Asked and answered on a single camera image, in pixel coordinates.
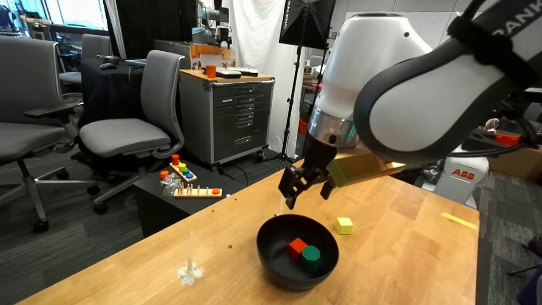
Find clear plastic stand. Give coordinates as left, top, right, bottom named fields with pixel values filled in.
left=176, top=228, right=205, bottom=287

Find yellow wrist camera mount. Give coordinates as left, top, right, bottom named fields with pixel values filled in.
left=327, top=150, right=408, bottom=191

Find orange wooden box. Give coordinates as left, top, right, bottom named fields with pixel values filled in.
left=188, top=43, right=235, bottom=69

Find black softbox light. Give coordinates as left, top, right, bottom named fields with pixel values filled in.
left=277, top=0, right=337, bottom=52

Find tan cardboard box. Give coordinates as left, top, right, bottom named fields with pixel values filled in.
left=488, top=147, right=542, bottom=184

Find black light stand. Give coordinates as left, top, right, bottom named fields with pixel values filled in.
left=277, top=11, right=310, bottom=167

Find colourful peg stacker toy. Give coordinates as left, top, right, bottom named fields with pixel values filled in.
left=167, top=153, right=198, bottom=184

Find black bowl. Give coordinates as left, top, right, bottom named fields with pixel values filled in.
left=255, top=214, right=340, bottom=294

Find black cloth covered table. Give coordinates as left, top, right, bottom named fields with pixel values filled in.
left=78, top=57, right=149, bottom=130

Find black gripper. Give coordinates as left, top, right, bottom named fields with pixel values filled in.
left=276, top=136, right=344, bottom=213

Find black box stool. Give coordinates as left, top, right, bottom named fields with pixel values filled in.
left=132, top=163, right=250, bottom=240

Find yellow cube block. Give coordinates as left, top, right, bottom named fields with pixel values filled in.
left=333, top=216, right=355, bottom=238

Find white ABB robot base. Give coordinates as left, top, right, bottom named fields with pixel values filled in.
left=430, top=153, right=491, bottom=211

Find grey office chair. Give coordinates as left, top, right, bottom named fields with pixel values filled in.
left=57, top=33, right=113, bottom=87
left=0, top=36, right=101, bottom=235
left=78, top=50, right=186, bottom=216

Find black flat devices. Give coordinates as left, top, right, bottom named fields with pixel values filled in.
left=217, top=67, right=261, bottom=79

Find clear plastic bag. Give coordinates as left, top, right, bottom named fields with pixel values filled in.
left=157, top=169, right=184, bottom=199

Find grey metal drawer cabinet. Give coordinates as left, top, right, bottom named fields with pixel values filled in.
left=178, top=69, right=276, bottom=169

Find yellow tape strip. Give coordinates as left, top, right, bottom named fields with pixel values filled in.
left=438, top=211, right=481, bottom=233

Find white backdrop curtain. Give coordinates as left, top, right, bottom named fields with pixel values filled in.
left=227, top=0, right=310, bottom=160

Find red block in background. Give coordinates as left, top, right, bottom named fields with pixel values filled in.
left=494, top=133, right=521, bottom=150

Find red cube block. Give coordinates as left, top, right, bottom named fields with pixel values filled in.
left=284, top=236, right=310, bottom=263

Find black panel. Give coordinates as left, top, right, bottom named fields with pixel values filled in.
left=115, top=0, right=200, bottom=58

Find wooden peg board toy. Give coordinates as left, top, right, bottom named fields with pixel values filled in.
left=171, top=184, right=225, bottom=201

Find green octagonal block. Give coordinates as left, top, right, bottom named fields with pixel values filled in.
left=298, top=245, right=325, bottom=277

